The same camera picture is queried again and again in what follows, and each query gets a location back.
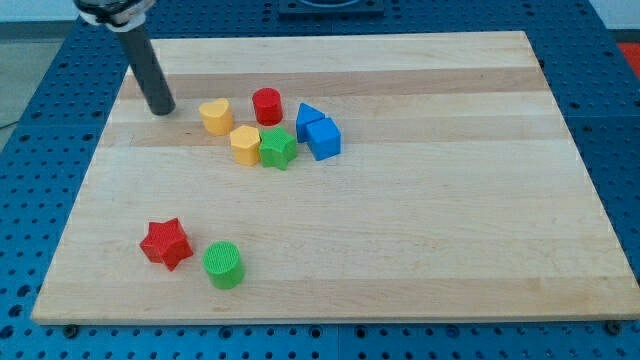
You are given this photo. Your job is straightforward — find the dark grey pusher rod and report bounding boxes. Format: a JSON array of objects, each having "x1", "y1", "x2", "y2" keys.
[{"x1": 116, "y1": 25, "x2": 176, "y2": 116}]

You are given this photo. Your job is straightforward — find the yellow hexagon block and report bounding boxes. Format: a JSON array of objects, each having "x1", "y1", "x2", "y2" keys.
[{"x1": 229, "y1": 125, "x2": 261, "y2": 166}]

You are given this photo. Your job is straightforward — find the blue cube block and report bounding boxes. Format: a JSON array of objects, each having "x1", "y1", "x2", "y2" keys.
[{"x1": 306, "y1": 118, "x2": 342, "y2": 161}]

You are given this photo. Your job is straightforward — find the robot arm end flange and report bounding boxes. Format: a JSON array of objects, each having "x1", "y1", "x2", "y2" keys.
[{"x1": 73, "y1": 0, "x2": 156, "y2": 32}]

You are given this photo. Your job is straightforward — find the yellow heart block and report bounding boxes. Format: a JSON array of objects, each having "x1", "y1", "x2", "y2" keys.
[{"x1": 199, "y1": 98, "x2": 234, "y2": 136}]

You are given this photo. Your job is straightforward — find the green star block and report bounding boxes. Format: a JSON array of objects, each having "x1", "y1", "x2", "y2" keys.
[{"x1": 259, "y1": 126, "x2": 297, "y2": 170}]

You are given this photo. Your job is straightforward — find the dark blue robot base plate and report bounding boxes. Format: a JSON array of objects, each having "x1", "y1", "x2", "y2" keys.
[{"x1": 277, "y1": 0, "x2": 385, "y2": 17}]

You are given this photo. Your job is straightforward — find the blue triangle block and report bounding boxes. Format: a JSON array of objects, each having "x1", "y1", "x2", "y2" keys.
[{"x1": 295, "y1": 103, "x2": 325, "y2": 143}]

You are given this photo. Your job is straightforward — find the green cylinder block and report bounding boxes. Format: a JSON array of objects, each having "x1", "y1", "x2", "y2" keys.
[{"x1": 201, "y1": 241, "x2": 245, "y2": 290}]

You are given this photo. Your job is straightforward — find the wooden board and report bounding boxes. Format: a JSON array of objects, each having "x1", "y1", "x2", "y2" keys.
[{"x1": 32, "y1": 31, "x2": 639, "y2": 325}]

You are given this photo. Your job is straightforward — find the red cylinder block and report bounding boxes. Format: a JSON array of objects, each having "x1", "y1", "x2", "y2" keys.
[{"x1": 252, "y1": 87, "x2": 283, "y2": 126}]

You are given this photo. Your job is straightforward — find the red star block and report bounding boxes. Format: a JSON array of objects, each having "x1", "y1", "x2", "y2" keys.
[{"x1": 139, "y1": 218, "x2": 194, "y2": 271}]

